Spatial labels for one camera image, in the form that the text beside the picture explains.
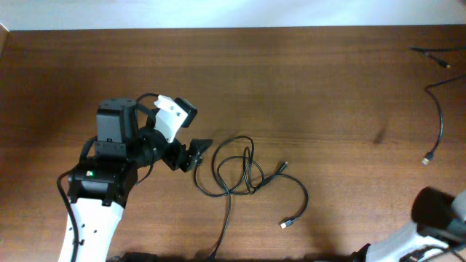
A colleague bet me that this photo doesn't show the black cable gold plugs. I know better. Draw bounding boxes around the black cable gold plugs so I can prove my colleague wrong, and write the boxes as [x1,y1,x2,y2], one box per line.
[192,145,289,261]

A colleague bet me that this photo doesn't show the black cable small plug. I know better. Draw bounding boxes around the black cable small plug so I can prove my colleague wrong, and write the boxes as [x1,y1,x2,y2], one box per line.
[408,46,465,166]

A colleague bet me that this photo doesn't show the black cable white-tipped plug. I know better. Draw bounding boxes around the black cable white-tipped plug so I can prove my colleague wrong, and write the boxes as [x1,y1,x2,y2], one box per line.
[210,135,310,229]

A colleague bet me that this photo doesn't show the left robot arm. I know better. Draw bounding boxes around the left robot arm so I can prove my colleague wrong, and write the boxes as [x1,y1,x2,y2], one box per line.
[57,95,213,261]

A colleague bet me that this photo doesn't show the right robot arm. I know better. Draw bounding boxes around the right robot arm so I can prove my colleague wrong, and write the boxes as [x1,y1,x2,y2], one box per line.
[349,186,465,262]

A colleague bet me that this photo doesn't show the left camera black cable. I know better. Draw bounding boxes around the left camera black cable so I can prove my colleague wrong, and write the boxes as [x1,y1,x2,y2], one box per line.
[56,92,161,262]

